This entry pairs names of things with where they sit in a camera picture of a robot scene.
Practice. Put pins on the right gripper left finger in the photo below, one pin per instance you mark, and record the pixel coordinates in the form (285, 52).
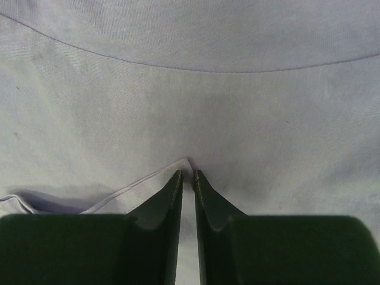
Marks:
(140, 247)

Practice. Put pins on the purple t shirt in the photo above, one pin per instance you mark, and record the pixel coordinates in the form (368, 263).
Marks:
(276, 102)

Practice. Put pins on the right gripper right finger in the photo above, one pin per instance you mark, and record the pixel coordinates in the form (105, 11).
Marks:
(236, 248)

